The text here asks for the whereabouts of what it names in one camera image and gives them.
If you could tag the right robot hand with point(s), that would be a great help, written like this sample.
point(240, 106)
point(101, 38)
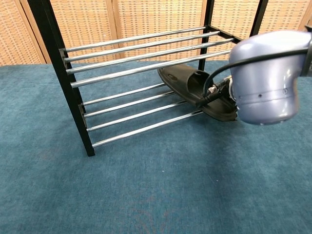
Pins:
point(227, 85)

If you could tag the dark brown slide sandal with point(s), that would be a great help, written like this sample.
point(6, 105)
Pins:
point(175, 78)

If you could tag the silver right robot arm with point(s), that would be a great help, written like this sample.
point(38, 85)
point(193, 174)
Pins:
point(263, 97)

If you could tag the black shoe rack chrome rods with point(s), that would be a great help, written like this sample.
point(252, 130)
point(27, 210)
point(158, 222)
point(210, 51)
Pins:
point(86, 139)

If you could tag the woven rattan screen panel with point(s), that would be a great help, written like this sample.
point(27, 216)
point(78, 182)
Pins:
point(85, 22)
point(280, 14)
point(158, 17)
point(310, 12)
point(14, 36)

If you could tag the blue carpet mat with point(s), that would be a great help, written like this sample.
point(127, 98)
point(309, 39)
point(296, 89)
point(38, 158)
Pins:
point(122, 195)

